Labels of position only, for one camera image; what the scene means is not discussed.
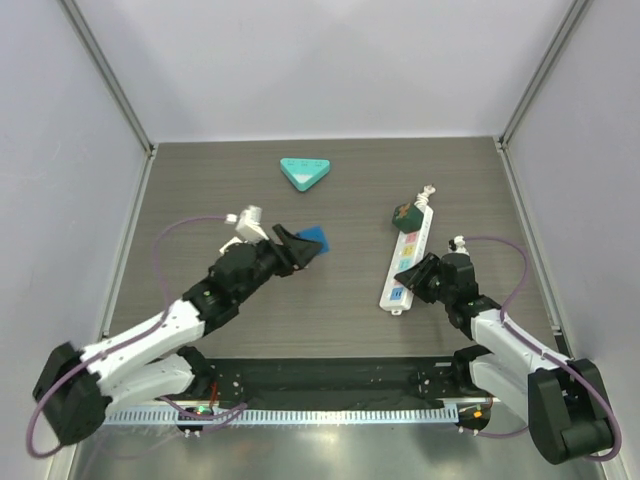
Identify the aluminium frame post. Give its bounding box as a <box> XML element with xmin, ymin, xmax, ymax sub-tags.
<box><xmin>58</xmin><ymin>0</ymin><xmax>155</xmax><ymax>157</ymax></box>
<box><xmin>495</xmin><ymin>0</ymin><xmax>593</xmax><ymax>151</ymax></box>

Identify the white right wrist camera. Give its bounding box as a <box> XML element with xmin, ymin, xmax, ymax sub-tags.
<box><xmin>448</xmin><ymin>235</ymin><xmax>470</xmax><ymax>256</ymax></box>

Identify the dark green cube plug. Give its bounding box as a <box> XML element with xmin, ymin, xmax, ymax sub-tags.
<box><xmin>391</xmin><ymin>202</ymin><xmax>424</xmax><ymax>234</ymax></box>

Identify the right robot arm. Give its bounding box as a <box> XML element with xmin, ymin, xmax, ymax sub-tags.
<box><xmin>395</xmin><ymin>252</ymin><xmax>622</xmax><ymax>465</ymax></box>

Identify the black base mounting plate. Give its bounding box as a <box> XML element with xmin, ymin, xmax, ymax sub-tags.
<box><xmin>165</xmin><ymin>356</ymin><xmax>491</xmax><ymax>411</ymax></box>

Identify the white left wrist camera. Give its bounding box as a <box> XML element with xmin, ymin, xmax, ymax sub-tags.
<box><xmin>219</xmin><ymin>205</ymin><xmax>269</xmax><ymax>255</ymax></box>

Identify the left aluminium frame post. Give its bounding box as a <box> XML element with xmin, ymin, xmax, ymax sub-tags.
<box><xmin>58</xmin><ymin>0</ymin><xmax>155</xmax><ymax>157</ymax></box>

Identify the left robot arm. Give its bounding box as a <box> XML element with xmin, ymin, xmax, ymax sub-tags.
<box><xmin>27</xmin><ymin>224</ymin><xmax>325</xmax><ymax>447</ymax></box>

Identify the right aluminium frame post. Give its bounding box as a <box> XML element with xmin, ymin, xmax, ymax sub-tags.
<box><xmin>495</xmin><ymin>0</ymin><xmax>593</xmax><ymax>151</ymax></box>

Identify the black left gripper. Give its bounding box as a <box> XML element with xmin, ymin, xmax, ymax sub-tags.
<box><xmin>233</xmin><ymin>223</ymin><xmax>320</xmax><ymax>303</ymax></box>

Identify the blue cube plug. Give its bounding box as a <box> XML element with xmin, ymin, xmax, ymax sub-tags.
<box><xmin>296</xmin><ymin>225</ymin><xmax>330</xmax><ymax>255</ymax></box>

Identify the teal triangular socket adapter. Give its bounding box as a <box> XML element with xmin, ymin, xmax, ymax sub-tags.
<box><xmin>279</xmin><ymin>158</ymin><xmax>331</xmax><ymax>192</ymax></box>

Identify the white slotted cable duct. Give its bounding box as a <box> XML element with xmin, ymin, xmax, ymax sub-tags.
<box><xmin>104</xmin><ymin>404</ymin><xmax>459</xmax><ymax>426</ymax></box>

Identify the white power strip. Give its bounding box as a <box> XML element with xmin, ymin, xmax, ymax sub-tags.
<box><xmin>379</xmin><ymin>203</ymin><xmax>433</xmax><ymax>316</ymax></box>

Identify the white coiled power cord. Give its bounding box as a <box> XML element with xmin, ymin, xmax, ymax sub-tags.
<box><xmin>413</xmin><ymin>183</ymin><xmax>436</xmax><ymax>210</ymax></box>

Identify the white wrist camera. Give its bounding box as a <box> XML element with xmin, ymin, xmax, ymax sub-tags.
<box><xmin>219</xmin><ymin>205</ymin><xmax>269</xmax><ymax>255</ymax></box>
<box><xmin>448</xmin><ymin>235</ymin><xmax>470</xmax><ymax>256</ymax></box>

